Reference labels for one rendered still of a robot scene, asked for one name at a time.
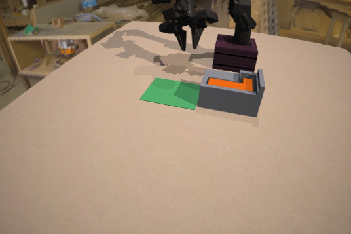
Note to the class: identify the orange l-shaped part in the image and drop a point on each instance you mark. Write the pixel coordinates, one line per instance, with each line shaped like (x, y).
(246, 84)

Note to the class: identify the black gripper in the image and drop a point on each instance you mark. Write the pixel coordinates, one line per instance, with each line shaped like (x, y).
(196, 22)

